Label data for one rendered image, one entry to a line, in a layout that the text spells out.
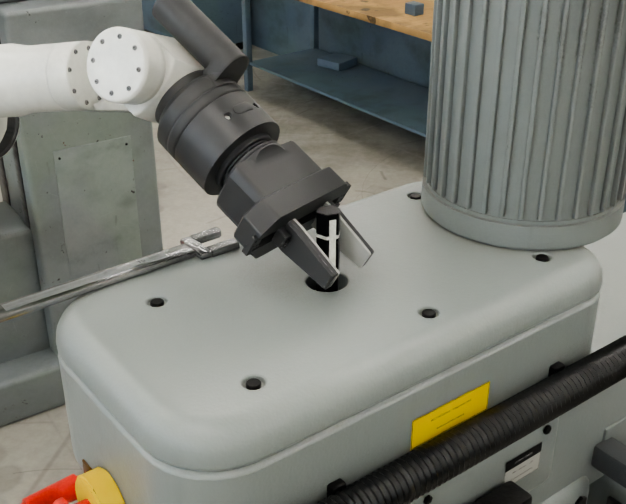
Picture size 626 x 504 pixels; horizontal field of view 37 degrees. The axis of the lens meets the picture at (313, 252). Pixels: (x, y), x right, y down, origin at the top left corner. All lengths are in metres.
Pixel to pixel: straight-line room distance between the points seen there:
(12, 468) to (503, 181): 2.98
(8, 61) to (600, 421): 0.71
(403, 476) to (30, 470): 2.95
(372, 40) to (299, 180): 6.51
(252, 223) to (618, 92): 0.34
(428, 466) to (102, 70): 0.43
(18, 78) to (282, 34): 7.35
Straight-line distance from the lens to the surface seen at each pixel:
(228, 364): 0.70
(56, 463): 3.63
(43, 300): 0.80
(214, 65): 0.82
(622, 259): 1.18
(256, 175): 0.78
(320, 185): 0.80
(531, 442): 0.94
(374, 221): 0.92
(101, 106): 0.93
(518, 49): 0.81
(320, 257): 0.76
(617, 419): 1.09
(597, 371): 0.88
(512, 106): 0.82
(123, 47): 0.82
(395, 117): 6.14
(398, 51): 7.08
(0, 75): 0.95
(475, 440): 0.78
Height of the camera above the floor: 2.29
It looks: 28 degrees down
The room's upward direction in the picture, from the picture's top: straight up
